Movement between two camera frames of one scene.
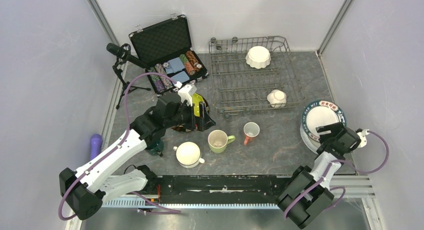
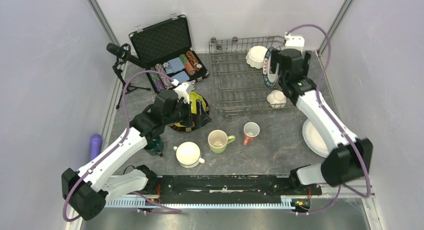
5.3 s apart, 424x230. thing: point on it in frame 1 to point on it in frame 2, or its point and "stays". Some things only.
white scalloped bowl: x=258 y=57 stays
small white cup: x=277 y=98 stays
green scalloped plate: x=196 y=99 stays
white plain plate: x=313 y=145 stays
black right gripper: x=335 y=128 to x=275 y=59
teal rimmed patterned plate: x=320 y=113 to x=270 y=79
